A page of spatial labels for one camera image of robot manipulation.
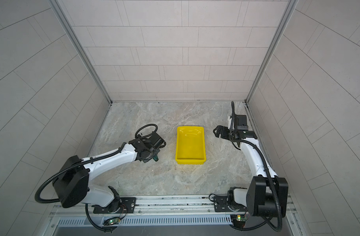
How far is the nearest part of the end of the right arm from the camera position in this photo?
1.88ft

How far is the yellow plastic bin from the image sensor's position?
858mm

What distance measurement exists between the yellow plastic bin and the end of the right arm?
0.52 feet
